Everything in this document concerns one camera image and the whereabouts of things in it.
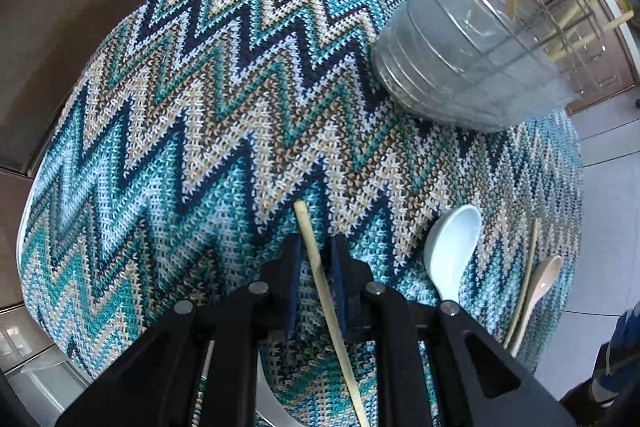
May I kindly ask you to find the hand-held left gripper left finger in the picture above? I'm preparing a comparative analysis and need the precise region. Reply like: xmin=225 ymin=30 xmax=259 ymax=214
xmin=57 ymin=234 xmax=303 ymax=427

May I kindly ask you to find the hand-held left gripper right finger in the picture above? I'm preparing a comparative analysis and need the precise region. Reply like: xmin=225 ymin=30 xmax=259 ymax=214
xmin=330 ymin=233 xmax=576 ymax=427

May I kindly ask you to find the wire utensil holder with cup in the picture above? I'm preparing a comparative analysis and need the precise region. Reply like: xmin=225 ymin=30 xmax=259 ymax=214
xmin=371 ymin=0 xmax=608 ymax=134

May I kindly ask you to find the white ceramic spoon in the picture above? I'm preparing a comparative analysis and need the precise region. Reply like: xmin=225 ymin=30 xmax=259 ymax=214
xmin=424 ymin=204 xmax=483 ymax=308
xmin=256 ymin=349 xmax=296 ymax=427

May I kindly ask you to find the zigzag knitted cloth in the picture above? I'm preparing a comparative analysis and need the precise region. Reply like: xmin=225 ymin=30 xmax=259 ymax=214
xmin=17 ymin=0 xmax=586 ymax=427

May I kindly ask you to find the wooden spoon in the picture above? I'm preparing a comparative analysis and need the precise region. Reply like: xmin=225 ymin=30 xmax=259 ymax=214
xmin=510 ymin=255 xmax=565 ymax=358

